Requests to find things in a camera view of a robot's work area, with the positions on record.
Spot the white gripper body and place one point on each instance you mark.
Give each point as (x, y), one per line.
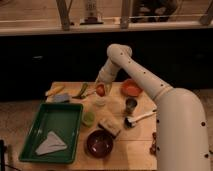
(108, 72)

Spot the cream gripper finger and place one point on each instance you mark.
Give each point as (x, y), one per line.
(106, 86)

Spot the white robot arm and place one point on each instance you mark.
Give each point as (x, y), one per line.
(182, 137)

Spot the white paper cup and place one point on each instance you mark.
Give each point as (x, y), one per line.
(100, 101)

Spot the metal cup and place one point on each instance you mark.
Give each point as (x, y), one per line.
(130, 105)

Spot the light green small cup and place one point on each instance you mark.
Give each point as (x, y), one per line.
(88, 119)

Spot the orange bowl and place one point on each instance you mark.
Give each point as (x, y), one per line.
(130, 88)

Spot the green pepper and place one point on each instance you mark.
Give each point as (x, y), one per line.
(80, 94)

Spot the brown sponge block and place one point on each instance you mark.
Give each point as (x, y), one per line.
(110, 127)

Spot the yellow corn cob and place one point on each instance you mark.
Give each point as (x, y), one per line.
(54, 90)

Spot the blue grey sponge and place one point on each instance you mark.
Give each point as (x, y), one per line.
(61, 98)

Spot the red white object on shelf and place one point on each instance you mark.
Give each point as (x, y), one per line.
(90, 13)

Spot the dark purple bowl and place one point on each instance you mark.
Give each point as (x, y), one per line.
(99, 144)

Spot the green plastic tray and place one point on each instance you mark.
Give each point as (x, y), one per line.
(62, 118)

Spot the bunch of dark grapes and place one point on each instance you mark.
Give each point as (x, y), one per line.
(153, 145)

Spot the grey folded cloth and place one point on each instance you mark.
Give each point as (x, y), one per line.
(52, 143)

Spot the wooden handled utensil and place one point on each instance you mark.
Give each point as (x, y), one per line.
(88, 94)

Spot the white handled brush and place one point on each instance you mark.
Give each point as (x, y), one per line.
(131, 121)

